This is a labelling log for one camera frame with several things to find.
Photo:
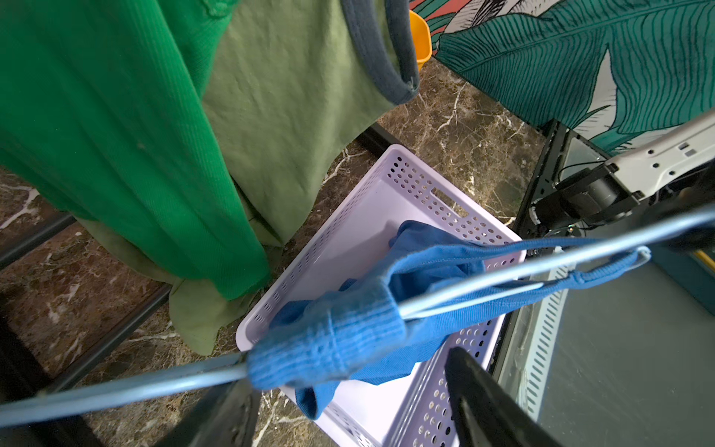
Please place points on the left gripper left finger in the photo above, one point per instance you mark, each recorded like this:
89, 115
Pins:
226, 415

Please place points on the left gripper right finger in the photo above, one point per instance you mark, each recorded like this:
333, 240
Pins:
484, 415

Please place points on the blue tank top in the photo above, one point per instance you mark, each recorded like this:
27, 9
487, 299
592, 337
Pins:
420, 259

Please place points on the light blue wire hanger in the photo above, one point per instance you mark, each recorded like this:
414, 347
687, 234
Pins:
503, 274

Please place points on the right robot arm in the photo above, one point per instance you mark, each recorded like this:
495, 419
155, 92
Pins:
611, 190

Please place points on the green tank top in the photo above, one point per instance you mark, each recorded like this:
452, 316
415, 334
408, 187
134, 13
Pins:
176, 207

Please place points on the olive tank top grey trim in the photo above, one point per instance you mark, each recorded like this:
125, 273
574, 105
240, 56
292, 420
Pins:
277, 87

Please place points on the lavender plastic basket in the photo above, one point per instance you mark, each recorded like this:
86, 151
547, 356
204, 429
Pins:
414, 410

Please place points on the black clothes rack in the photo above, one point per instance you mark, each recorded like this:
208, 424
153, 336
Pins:
63, 297

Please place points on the yellow plastic bowl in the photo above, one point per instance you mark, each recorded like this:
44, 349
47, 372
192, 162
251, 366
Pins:
420, 32

